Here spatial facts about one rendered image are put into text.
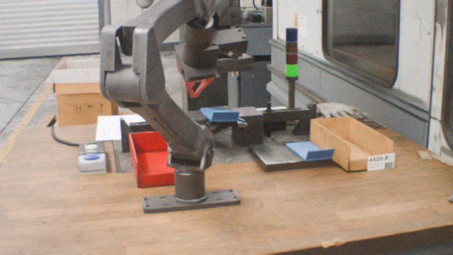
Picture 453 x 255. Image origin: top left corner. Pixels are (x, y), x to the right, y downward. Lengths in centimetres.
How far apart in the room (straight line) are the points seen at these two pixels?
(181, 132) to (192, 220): 17
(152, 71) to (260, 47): 375
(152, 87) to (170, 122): 12
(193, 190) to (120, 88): 31
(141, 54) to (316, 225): 45
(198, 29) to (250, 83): 356
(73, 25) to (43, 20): 56
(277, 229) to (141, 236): 25
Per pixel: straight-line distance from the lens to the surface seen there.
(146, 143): 150
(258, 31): 462
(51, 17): 1075
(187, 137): 107
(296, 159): 138
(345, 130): 160
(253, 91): 467
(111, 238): 105
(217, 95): 176
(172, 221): 110
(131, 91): 91
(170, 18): 100
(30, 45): 1085
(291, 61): 173
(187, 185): 113
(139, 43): 90
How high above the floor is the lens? 135
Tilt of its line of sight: 15 degrees down
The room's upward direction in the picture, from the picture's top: 1 degrees counter-clockwise
